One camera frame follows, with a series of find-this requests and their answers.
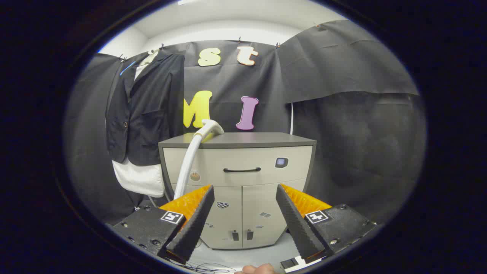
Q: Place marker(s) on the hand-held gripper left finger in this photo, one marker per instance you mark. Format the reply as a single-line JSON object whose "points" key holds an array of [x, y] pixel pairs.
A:
{"points": [[192, 224]]}

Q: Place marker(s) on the black backdrop cloth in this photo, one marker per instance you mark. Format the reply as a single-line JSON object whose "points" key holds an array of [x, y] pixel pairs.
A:
{"points": [[342, 133]]}

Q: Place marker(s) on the small cabinet lock panel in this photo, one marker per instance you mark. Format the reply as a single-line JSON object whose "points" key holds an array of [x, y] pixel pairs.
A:
{"points": [[281, 162]]}

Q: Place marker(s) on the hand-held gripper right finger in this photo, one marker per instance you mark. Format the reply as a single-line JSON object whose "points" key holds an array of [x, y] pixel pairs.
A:
{"points": [[298, 224]]}

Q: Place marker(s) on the black jacket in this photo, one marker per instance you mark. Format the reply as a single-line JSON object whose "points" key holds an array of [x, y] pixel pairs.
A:
{"points": [[152, 114]]}

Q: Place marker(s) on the white garment steamer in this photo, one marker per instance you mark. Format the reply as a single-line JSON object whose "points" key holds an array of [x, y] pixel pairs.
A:
{"points": [[190, 160]]}

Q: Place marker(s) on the grey cabinet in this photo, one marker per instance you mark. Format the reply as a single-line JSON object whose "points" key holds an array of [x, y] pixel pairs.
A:
{"points": [[243, 205]]}

